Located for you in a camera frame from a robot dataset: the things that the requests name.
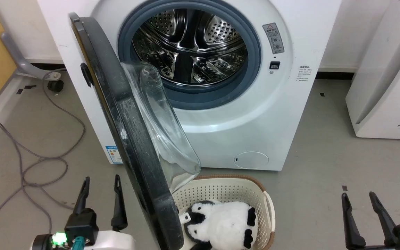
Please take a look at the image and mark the cream perforated laundry basket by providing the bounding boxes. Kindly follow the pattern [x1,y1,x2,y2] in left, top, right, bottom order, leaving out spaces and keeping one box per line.
[172,175,276,250]

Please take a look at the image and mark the white front-load washing machine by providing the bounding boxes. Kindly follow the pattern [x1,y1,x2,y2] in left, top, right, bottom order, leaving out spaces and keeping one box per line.
[37,0,342,171]

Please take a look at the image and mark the black round glass washer door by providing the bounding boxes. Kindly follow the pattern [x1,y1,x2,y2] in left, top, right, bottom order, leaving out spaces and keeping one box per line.
[69,12,201,250]

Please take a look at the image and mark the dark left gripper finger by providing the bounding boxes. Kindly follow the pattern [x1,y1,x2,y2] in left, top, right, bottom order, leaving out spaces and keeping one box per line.
[111,175,128,232]
[64,176,99,244]

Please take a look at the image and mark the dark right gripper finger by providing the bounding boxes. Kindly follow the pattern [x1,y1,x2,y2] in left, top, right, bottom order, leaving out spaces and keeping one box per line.
[341,193,367,249]
[369,192,400,250]

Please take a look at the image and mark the grey rubber door gasket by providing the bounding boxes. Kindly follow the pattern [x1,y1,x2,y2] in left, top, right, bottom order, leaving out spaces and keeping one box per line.
[118,0,262,110]

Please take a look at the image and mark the black caster wheel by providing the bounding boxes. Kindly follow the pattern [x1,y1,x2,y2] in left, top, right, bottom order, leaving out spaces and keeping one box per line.
[47,80,64,93]

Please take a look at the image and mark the white appliance with grey stripe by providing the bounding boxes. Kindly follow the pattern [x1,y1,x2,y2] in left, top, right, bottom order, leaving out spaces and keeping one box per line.
[345,0,400,140]

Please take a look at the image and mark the stainless steel washer drum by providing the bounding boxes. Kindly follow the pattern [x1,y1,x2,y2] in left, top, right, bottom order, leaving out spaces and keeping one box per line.
[132,8,248,85]

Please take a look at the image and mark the grey bent pipe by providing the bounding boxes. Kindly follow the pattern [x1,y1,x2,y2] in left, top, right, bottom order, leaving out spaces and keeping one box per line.
[0,32,62,81]

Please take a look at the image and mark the black white plush penguin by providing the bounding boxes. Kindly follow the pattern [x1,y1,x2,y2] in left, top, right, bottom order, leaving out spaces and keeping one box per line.
[183,200,257,250]

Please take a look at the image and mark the grey warning sticker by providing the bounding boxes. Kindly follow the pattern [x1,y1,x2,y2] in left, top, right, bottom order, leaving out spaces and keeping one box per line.
[262,23,285,55]

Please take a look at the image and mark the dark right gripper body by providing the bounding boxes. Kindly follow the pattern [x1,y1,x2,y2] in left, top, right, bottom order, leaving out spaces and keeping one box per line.
[348,245,400,250]

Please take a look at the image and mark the white text label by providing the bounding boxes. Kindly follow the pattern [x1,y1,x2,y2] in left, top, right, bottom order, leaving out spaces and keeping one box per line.
[297,65,314,82]

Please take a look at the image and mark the grey floor cable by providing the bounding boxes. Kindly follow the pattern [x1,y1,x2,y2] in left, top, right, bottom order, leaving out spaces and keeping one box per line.
[0,69,86,250]

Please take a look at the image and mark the blue energy label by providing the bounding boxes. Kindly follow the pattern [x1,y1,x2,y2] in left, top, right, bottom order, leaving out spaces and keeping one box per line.
[105,145,123,165]

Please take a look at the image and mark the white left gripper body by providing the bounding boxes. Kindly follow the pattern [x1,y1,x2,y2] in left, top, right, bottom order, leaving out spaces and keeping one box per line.
[31,231,135,250]

